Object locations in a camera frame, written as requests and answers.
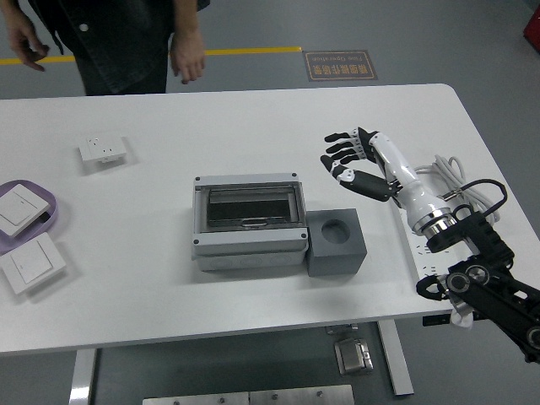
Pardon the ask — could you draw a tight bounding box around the red object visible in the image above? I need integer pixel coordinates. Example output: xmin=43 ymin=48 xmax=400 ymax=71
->
xmin=522 ymin=7 xmax=540 ymax=47

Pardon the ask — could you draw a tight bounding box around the metal floor hinge box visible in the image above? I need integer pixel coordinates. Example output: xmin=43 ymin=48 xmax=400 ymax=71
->
xmin=334 ymin=337 xmax=375 ymax=375

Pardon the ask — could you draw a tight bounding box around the purple tray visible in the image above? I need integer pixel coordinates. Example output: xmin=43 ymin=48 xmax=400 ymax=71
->
xmin=0 ymin=180 xmax=59 ymax=256

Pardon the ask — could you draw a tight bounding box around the yellow floor tape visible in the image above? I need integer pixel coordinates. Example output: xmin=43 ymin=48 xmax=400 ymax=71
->
xmin=0 ymin=46 xmax=303 ymax=67

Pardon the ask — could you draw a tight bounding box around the person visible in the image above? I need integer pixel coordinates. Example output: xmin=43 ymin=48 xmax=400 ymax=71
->
xmin=0 ymin=0 xmax=212 ymax=97

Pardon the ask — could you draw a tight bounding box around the white power strip cable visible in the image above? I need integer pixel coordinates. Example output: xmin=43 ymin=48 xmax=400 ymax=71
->
xmin=415 ymin=154 xmax=503 ymax=224

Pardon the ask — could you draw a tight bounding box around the white switch panel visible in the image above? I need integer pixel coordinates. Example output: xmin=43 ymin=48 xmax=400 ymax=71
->
xmin=0 ymin=232 xmax=68 ymax=295
xmin=0 ymin=186 xmax=51 ymax=237

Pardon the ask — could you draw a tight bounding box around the white power strip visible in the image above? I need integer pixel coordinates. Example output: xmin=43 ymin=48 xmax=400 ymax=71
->
xmin=394 ymin=197 xmax=451 ymax=282

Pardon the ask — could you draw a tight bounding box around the grey box with clear lid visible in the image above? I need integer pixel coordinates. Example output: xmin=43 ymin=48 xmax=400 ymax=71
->
xmin=192 ymin=172 xmax=310 ymax=272

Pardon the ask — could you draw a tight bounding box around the brown floor sign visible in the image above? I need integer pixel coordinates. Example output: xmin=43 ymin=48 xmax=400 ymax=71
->
xmin=302 ymin=50 xmax=378 ymax=83

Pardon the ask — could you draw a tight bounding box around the person's left hand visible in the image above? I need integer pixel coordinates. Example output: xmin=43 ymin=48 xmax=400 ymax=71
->
xmin=168 ymin=30 xmax=208 ymax=84

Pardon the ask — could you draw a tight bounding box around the steel plate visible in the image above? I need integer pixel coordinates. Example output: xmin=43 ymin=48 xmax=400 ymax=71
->
xmin=248 ymin=384 xmax=355 ymax=405
xmin=142 ymin=391 xmax=251 ymax=405

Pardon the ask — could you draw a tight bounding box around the white table leg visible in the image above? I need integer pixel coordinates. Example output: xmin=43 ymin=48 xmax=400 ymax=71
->
xmin=68 ymin=348 xmax=98 ymax=405
xmin=376 ymin=320 xmax=415 ymax=397

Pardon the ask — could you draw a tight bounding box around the person's right hand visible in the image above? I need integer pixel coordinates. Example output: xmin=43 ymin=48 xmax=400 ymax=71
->
xmin=7 ymin=14 xmax=51 ymax=73

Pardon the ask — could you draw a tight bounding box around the white wall socket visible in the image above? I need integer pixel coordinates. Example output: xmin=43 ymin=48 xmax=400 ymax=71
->
xmin=78 ymin=132 xmax=129 ymax=165

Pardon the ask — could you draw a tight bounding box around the metal table bracket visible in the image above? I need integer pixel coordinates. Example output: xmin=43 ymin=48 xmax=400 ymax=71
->
xmin=325 ymin=323 xmax=359 ymax=337

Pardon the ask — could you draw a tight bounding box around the grey cube with round hole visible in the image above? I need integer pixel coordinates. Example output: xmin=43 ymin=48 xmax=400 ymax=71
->
xmin=306 ymin=208 xmax=367 ymax=278

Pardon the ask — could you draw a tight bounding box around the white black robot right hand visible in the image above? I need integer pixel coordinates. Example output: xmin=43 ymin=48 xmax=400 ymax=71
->
xmin=319 ymin=125 xmax=451 ymax=231

